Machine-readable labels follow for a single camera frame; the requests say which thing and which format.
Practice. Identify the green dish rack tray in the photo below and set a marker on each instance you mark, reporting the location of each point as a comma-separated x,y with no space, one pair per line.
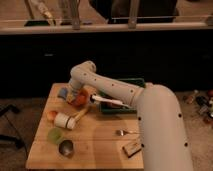
108,108

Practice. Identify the white wooden mallet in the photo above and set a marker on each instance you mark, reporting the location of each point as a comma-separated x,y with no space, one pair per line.
68,122

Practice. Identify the orange ball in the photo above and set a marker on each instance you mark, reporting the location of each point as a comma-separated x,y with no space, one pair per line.
51,115

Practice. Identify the small wooden block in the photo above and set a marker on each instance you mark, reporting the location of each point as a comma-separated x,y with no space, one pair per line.
131,148

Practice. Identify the clutter of items on floor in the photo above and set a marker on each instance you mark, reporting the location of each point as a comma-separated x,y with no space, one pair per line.
205,105

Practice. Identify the metal spoon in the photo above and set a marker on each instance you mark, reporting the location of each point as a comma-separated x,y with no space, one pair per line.
124,132

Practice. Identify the red bowl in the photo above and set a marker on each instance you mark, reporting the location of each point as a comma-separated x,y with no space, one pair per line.
81,98

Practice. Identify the green plastic cup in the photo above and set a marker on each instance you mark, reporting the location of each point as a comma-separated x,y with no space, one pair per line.
54,136

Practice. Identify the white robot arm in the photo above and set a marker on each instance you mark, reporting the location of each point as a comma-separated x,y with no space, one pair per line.
164,142

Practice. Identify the white dish brush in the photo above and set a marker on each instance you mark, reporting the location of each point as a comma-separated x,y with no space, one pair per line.
111,101

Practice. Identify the small metal cup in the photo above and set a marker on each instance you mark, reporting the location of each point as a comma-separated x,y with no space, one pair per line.
66,148

